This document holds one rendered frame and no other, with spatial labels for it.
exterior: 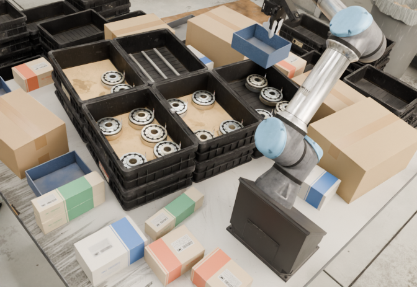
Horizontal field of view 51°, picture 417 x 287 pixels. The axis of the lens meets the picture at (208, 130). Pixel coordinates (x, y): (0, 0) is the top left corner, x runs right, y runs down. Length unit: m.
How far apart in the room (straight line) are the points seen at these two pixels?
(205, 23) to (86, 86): 0.76
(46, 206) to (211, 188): 0.62
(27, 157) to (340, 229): 1.21
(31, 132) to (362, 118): 1.34
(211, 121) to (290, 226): 0.65
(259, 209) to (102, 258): 0.52
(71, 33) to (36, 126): 1.37
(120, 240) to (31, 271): 0.98
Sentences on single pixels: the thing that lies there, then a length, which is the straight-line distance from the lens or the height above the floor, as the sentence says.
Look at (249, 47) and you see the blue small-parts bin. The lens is 1.81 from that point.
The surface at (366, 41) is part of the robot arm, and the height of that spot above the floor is 1.40.
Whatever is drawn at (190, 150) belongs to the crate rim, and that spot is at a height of 0.92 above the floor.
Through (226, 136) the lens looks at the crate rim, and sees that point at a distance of 1.63.
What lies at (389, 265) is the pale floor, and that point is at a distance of 2.69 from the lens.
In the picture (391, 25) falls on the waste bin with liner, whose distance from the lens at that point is 3.81.
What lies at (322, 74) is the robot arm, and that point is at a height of 1.31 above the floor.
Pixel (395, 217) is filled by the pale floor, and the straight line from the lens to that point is 2.93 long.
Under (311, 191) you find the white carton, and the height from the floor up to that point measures 0.77.
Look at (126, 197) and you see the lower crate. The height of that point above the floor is 0.78.
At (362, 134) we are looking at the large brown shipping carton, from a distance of 1.89.
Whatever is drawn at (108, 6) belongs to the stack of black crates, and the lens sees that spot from 3.34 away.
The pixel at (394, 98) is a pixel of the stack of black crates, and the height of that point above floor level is 0.49.
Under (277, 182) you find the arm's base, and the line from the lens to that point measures 1.45.
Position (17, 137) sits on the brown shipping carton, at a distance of 1.74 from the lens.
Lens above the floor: 2.02
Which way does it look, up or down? 42 degrees down
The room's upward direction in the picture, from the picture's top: 9 degrees clockwise
